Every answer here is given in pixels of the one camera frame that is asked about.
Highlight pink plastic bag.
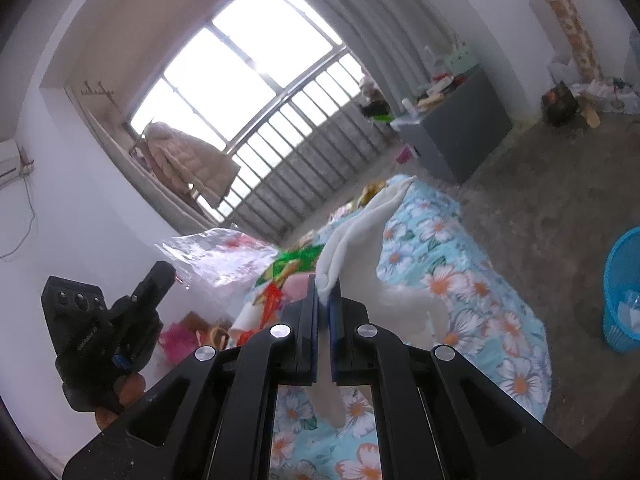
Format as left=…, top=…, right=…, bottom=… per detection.
left=159, top=321, right=198, bottom=366

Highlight clear plastic bag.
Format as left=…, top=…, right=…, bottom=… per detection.
left=155, top=227, right=281, bottom=291

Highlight stuffed toy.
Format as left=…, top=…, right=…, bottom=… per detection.
left=359, top=77, right=393, bottom=118

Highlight barred window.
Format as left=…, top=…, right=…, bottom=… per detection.
left=125, top=0, right=391, bottom=241

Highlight white wall cable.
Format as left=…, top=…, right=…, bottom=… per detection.
left=0, top=160, right=38, bottom=261

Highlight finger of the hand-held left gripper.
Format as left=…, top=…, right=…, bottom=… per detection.
left=132, top=261, right=177, bottom=313

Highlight wall coat hooks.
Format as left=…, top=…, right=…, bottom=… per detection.
left=79, top=80, right=115, bottom=98

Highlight grey cabinet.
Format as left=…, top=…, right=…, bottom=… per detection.
left=392, top=67, right=513, bottom=183

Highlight beige padded jacket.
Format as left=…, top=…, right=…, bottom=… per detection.
left=130, top=120, right=241, bottom=208

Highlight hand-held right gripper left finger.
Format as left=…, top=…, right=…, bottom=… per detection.
left=62, top=275, right=321, bottom=480

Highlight green snack packet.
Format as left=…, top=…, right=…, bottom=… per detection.
left=252, top=245, right=326, bottom=311

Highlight white cloth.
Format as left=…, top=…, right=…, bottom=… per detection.
left=310, top=175, right=451, bottom=428

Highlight pale green storage box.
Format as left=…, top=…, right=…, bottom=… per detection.
left=442, top=45, right=482, bottom=77

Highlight person's left hand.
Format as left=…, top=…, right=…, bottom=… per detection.
left=95, top=372, right=148, bottom=431

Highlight white air conditioner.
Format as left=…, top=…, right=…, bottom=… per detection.
left=0, top=140, right=23, bottom=188

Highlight floral bed sheet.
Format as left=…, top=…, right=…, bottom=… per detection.
left=270, top=175, right=553, bottom=480

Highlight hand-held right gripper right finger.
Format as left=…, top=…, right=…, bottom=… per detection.
left=327, top=277, right=601, bottom=480

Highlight blue plastic basket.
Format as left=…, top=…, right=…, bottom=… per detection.
left=602, top=227, right=640, bottom=353

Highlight yellow snack packet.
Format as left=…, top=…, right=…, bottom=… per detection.
left=357, top=183, right=387, bottom=207

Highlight grey curtain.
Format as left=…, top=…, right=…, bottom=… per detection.
left=270, top=0, right=481, bottom=126

